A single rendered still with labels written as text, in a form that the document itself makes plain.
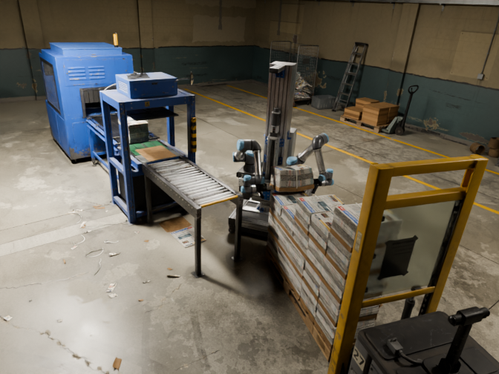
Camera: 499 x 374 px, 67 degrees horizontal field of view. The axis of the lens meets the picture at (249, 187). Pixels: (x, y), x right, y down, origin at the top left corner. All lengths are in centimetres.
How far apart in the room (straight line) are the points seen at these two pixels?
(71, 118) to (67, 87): 48
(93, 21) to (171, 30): 233
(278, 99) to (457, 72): 619
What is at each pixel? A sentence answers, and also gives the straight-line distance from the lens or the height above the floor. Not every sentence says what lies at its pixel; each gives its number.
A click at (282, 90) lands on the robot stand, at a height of 176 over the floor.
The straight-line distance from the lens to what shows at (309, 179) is 395.
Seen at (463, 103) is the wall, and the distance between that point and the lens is 984.
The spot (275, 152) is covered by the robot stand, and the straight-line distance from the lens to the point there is 438.
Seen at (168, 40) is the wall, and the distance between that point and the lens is 1291.
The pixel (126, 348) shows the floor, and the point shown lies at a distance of 350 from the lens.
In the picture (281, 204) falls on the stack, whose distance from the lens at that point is 375.
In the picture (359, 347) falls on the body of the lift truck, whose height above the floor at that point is 71.
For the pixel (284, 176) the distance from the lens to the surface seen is 384.
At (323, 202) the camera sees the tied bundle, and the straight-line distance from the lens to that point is 336.
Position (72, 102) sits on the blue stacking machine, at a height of 105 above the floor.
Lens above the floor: 256
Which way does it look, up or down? 25 degrees down
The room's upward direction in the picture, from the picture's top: 3 degrees clockwise
